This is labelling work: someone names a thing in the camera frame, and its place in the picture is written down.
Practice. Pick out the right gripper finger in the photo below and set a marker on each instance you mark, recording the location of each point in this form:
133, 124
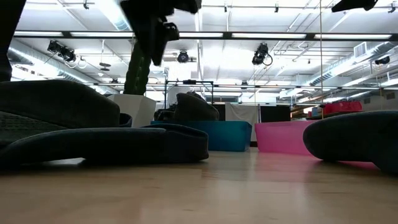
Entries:
354, 4

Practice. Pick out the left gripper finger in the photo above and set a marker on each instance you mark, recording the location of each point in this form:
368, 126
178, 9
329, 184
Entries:
158, 49

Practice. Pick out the round black ceiling device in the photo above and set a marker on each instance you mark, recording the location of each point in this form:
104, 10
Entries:
183, 57

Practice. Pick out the black ceiling speaker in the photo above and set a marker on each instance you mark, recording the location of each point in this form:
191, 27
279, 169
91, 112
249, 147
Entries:
382, 60

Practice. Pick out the black office chair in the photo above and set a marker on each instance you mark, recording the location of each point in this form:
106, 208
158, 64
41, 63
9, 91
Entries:
163, 115

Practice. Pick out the black ceiling spotlight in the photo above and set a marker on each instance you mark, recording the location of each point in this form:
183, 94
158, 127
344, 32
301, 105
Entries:
66, 54

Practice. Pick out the dark slipper left foreground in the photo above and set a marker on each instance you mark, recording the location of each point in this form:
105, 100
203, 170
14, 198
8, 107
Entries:
124, 143

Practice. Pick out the red storage bins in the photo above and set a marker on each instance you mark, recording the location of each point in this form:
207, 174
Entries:
342, 107

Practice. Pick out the white hanging cloth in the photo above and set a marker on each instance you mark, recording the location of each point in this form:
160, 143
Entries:
242, 112

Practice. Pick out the teal plastic bin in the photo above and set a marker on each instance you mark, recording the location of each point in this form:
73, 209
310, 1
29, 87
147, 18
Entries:
230, 137

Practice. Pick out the blue storage box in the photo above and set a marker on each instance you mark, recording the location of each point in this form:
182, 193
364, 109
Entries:
316, 111

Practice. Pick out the dark shelf cart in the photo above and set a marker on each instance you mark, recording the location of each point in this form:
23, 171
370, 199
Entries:
326, 115

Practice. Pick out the black partition panel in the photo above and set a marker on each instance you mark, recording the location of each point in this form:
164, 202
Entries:
275, 113

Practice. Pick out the pink plastic bin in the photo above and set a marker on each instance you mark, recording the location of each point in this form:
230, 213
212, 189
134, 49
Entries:
280, 137

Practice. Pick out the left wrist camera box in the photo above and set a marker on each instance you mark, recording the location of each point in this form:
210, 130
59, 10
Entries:
171, 31

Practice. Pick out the black overhead frame bar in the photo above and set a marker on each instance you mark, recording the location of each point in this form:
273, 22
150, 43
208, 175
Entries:
311, 36

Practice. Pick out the black overhead camera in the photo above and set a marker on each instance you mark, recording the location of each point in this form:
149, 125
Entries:
260, 54

